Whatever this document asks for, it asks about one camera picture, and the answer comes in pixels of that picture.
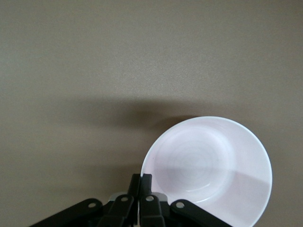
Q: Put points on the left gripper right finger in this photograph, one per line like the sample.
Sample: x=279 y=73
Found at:
x=151 y=212

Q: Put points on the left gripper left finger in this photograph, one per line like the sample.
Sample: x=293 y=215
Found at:
x=118 y=210

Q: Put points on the pink bowl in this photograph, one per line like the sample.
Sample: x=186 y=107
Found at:
x=208 y=160

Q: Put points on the brown table cloth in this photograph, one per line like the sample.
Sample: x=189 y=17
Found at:
x=118 y=59

